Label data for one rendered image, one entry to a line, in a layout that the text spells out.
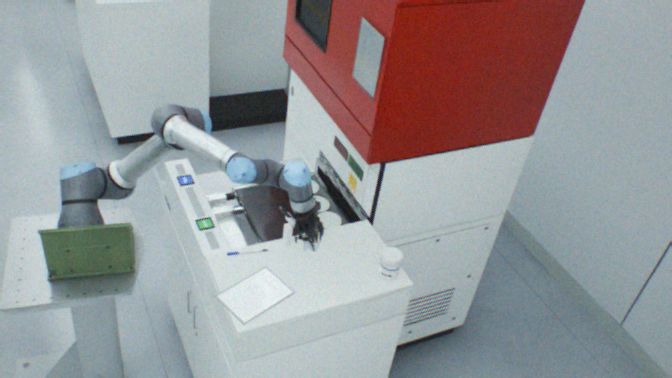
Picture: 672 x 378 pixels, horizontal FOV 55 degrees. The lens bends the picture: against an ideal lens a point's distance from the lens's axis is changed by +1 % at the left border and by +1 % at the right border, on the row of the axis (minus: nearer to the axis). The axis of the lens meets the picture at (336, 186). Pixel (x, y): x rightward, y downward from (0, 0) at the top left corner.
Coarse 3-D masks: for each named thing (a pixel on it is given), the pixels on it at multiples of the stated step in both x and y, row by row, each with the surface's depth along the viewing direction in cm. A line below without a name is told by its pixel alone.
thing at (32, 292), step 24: (48, 216) 241; (120, 216) 246; (24, 240) 230; (24, 264) 221; (24, 288) 213; (48, 288) 214; (72, 288) 216; (96, 288) 217; (120, 288) 218; (24, 312) 210
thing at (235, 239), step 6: (222, 204) 249; (222, 222) 241; (228, 222) 242; (234, 222) 242; (222, 228) 239; (228, 228) 239; (234, 228) 240; (228, 234) 237; (234, 234) 237; (240, 234) 238; (228, 240) 234; (234, 240) 235; (240, 240) 235; (234, 246) 232; (240, 246) 233; (246, 246) 233
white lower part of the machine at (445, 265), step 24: (288, 144) 303; (408, 240) 259; (432, 240) 266; (456, 240) 274; (480, 240) 282; (408, 264) 270; (432, 264) 277; (456, 264) 286; (480, 264) 295; (432, 288) 289; (456, 288) 298; (408, 312) 293; (432, 312) 302; (456, 312) 312; (408, 336) 306; (432, 336) 321
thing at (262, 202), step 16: (240, 192) 253; (256, 192) 255; (272, 192) 256; (320, 192) 260; (256, 208) 247; (272, 208) 248; (288, 208) 250; (336, 208) 253; (256, 224) 240; (272, 224) 241
